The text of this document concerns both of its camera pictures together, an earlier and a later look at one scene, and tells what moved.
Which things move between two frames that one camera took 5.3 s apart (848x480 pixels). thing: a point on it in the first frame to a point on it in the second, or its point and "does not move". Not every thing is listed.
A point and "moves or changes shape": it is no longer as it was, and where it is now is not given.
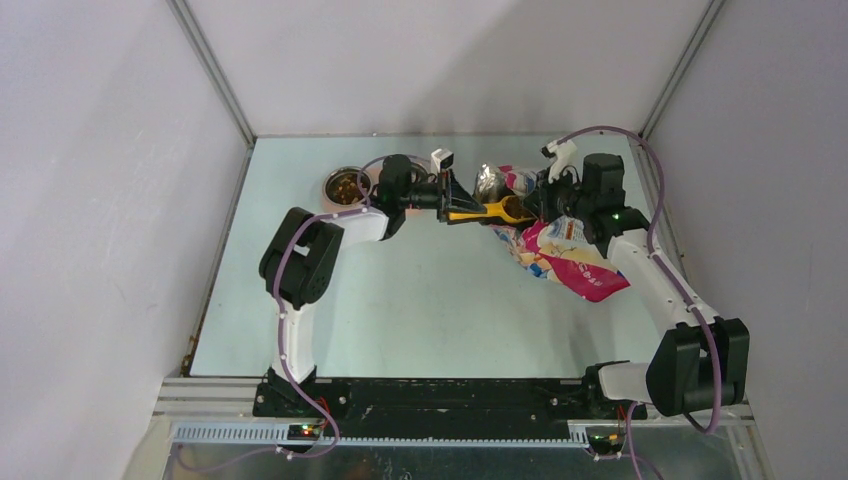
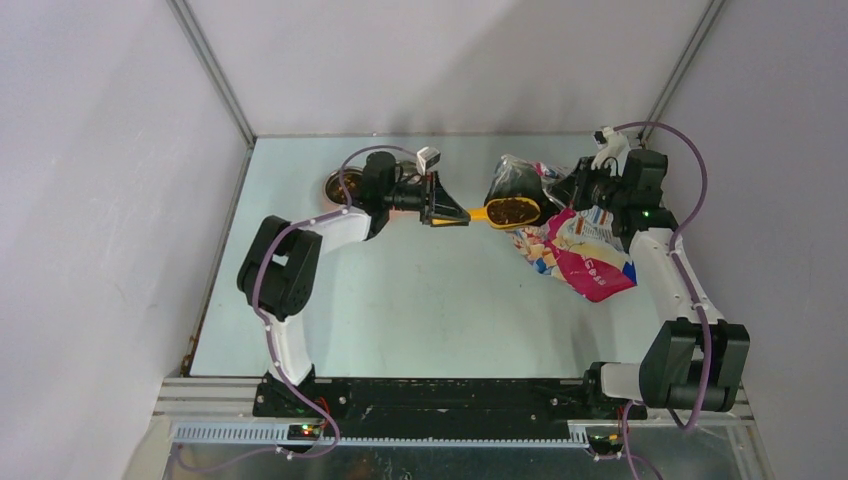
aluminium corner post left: [214, 68] does not move
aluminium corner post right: [700, 31] does not move
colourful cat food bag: [553, 247] moves or changes shape
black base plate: [436, 401] does not move
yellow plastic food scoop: [494, 210] moves or changes shape
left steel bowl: [341, 187] does not move
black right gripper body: [559, 197] to [597, 188]
